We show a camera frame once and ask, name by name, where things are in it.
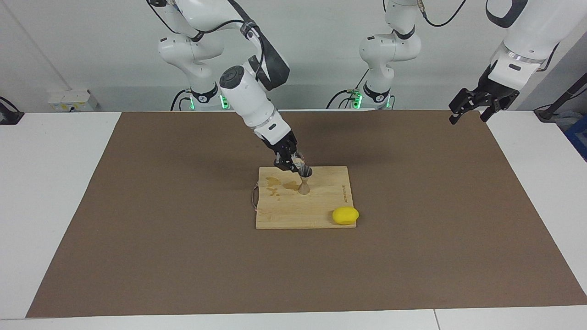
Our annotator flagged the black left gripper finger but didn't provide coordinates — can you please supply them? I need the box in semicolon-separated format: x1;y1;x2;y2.
449;87;481;125
480;94;510;123

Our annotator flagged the steel double jigger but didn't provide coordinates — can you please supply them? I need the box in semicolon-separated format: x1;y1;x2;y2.
298;166;314;196

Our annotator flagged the spilled amber liquid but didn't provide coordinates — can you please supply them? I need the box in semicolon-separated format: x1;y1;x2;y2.
265;176;301;198

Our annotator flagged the bamboo cutting board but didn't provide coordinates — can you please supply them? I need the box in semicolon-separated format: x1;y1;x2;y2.
251;166;357;230

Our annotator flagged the black stand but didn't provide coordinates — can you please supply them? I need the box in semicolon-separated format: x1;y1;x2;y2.
534;73;587;122

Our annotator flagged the yellow lemon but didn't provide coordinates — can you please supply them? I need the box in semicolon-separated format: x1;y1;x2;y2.
332;207;360;226

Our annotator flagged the blue box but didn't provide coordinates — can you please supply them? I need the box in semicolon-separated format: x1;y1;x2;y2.
565;115;587;162

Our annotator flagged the large brown table mat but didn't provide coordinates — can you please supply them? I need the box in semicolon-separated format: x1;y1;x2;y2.
26;109;587;318

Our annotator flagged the black desk object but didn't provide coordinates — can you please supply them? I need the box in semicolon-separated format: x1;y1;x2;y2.
0;96;24;125

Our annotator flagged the black base cable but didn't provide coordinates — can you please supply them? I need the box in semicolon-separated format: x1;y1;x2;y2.
171;88;191;112
326;69;370;110

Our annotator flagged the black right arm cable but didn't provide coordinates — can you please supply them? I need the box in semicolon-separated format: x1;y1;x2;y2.
147;0;269;81

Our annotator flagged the white wall socket box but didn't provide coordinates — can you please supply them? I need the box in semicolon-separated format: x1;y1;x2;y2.
48;88;99;112

